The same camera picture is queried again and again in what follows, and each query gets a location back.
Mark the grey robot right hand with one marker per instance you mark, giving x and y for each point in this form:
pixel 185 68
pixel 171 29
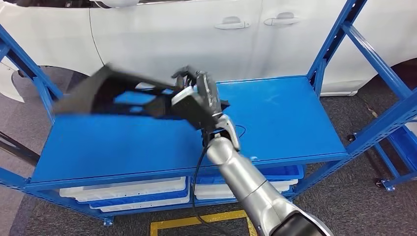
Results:
pixel 207 88

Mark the black plastic panel part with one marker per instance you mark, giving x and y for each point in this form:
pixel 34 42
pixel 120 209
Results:
pixel 97 88

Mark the blue metal shelf rack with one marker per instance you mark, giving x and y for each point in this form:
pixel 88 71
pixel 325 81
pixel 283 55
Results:
pixel 277 123

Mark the white car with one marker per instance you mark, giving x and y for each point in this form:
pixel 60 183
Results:
pixel 163 39

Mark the white plastic bin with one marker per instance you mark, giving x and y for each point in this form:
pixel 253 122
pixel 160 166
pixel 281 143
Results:
pixel 211 189
pixel 211 196
pixel 146 206
pixel 123 189

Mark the black metal bar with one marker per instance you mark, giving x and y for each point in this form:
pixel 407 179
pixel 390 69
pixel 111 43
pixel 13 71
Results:
pixel 19 150

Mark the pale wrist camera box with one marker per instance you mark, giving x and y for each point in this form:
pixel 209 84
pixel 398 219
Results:
pixel 192 110

